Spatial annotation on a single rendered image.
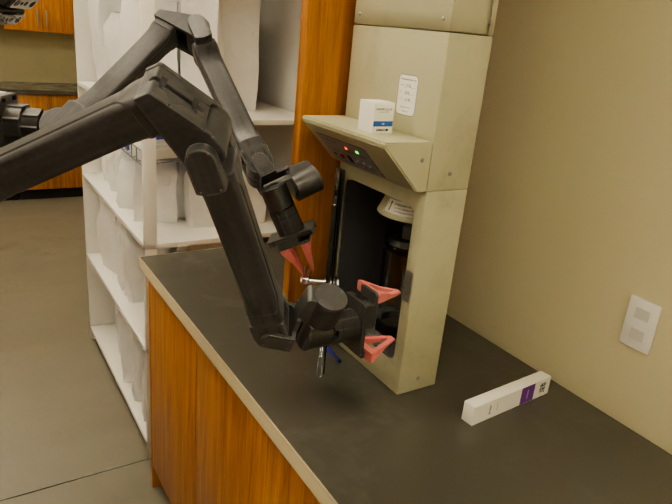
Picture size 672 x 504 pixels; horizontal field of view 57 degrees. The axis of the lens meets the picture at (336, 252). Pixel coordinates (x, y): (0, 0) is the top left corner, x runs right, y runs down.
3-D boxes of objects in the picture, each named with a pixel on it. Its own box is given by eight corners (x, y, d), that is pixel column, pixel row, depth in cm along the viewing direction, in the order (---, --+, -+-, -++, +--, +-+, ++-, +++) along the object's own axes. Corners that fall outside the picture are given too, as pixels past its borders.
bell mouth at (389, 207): (420, 200, 153) (423, 179, 151) (470, 221, 139) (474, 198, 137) (362, 205, 143) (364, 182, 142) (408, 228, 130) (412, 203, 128)
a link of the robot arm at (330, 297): (261, 307, 109) (257, 346, 103) (278, 264, 101) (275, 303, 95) (325, 319, 112) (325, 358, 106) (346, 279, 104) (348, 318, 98)
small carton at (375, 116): (376, 128, 128) (380, 99, 126) (391, 133, 124) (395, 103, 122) (357, 129, 125) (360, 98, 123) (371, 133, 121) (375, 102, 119)
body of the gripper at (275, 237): (274, 241, 135) (261, 211, 133) (317, 226, 134) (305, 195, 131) (270, 251, 129) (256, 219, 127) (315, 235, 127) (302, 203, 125)
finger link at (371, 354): (407, 322, 113) (365, 331, 108) (402, 356, 116) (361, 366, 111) (385, 307, 119) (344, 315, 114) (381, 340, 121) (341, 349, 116)
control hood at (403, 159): (340, 157, 147) (344, 115, 144) (427, 192, 122) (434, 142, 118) (298, 158, 141) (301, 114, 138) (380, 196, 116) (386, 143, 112)
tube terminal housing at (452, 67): (398, 316, 176) (438, 32, 150) (478, 372, 151) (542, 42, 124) (324, 332, 163) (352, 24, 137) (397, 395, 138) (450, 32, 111)
